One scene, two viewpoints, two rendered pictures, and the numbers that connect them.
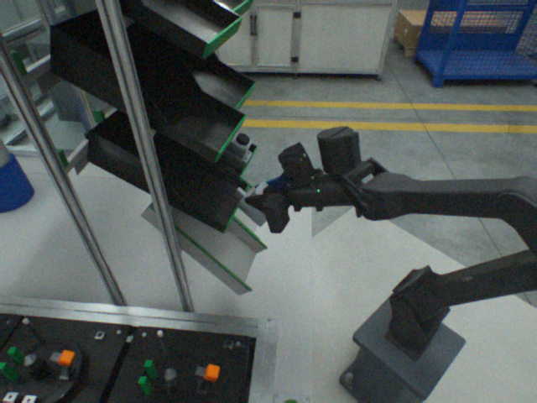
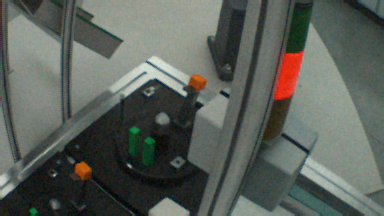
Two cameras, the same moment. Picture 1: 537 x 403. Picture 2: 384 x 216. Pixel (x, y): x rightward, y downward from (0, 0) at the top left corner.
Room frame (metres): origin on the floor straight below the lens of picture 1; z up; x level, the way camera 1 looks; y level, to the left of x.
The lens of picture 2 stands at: (-0.01, 0.65, 1.59)
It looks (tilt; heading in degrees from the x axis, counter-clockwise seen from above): 43 degrees down; 296
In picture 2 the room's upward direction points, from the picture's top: 10 degrees clockwise
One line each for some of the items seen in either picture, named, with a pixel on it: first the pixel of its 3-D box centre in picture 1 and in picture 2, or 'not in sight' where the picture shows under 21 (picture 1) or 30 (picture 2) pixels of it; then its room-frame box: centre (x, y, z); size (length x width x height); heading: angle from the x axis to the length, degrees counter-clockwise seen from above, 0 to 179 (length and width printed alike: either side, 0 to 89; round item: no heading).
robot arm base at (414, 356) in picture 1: (412, 327); not in sight; (0.32, -0.26, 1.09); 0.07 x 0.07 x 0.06; 42
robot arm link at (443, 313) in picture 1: (419, 310); not in sight; (0.32, -0.25, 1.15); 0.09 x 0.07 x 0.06; 132
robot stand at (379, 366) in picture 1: (395, 362); (250, 27); (0.32, -0.26, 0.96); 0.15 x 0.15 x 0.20; 42
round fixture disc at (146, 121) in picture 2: (175, 388); (158, 147); (0.26, 0.17, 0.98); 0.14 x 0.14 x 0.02
